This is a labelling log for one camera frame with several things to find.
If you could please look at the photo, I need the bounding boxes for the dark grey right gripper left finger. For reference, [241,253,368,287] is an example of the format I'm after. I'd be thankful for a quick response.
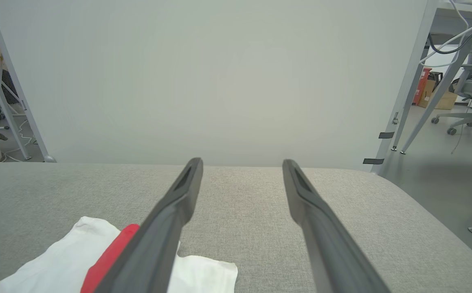
[94,157,204,293]

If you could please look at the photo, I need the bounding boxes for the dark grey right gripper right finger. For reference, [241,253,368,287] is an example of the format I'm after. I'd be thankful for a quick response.
[282,159,391,293]

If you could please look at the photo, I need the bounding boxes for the red and white garment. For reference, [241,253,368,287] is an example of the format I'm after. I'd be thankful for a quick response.
[0,216,238,293]

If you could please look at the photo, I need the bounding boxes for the white backdrop panel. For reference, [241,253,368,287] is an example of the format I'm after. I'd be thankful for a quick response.
[0,0,438,171]

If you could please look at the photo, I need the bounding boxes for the red box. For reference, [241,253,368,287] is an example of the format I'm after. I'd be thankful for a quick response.
[413,67,432,105]

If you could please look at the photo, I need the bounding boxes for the brown cardboard box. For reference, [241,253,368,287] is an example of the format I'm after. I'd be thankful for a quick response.
[418,79,458,110]

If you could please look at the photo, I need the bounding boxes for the grey metal table frame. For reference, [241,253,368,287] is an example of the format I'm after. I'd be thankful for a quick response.
[391,0,472,155]

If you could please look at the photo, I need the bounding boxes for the white metal table frame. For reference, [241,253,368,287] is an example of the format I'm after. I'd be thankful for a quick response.
[0,37,33,161]

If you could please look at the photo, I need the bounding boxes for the black hanging cable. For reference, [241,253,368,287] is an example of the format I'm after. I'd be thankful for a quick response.
[427,20,472,55]

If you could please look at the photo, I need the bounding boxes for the white hanging cable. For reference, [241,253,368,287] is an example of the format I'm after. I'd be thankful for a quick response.
[419,0,472,68]

